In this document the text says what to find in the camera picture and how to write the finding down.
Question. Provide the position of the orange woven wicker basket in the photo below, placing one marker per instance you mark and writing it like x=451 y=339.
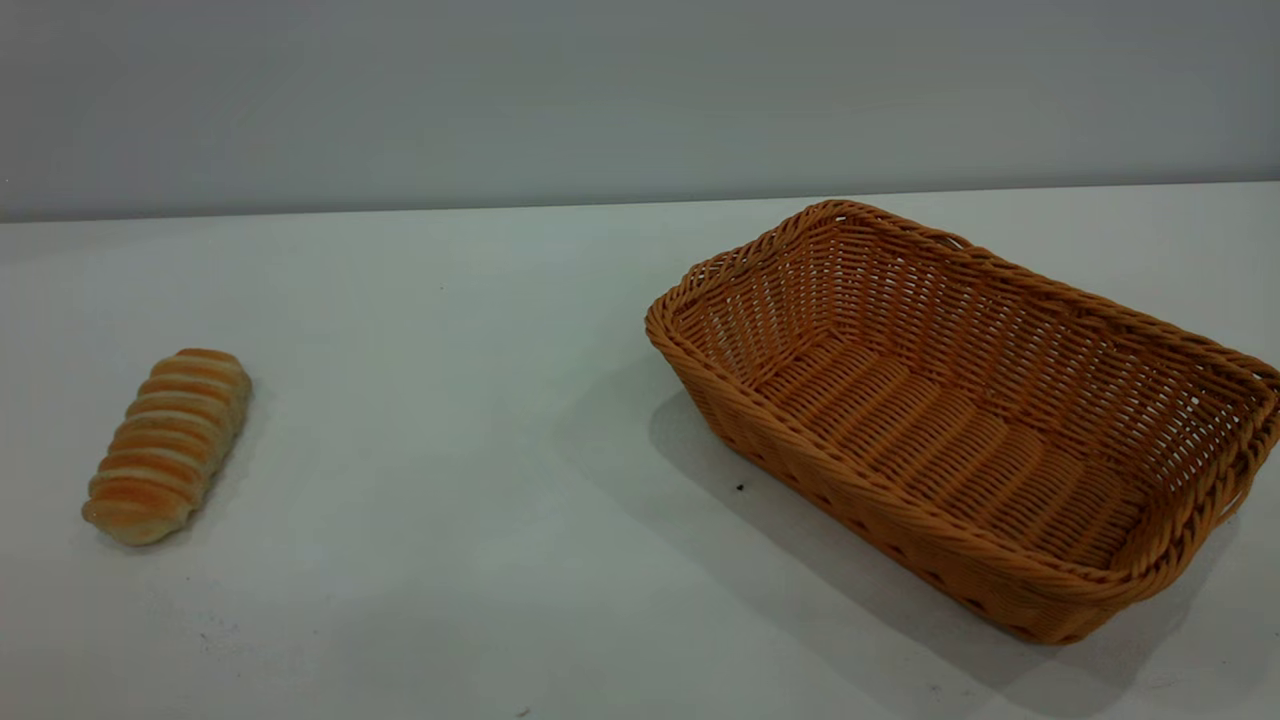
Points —
x=950 y=430

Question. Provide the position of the striped long bread loaf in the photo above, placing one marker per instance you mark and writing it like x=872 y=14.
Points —
x=165 y=450

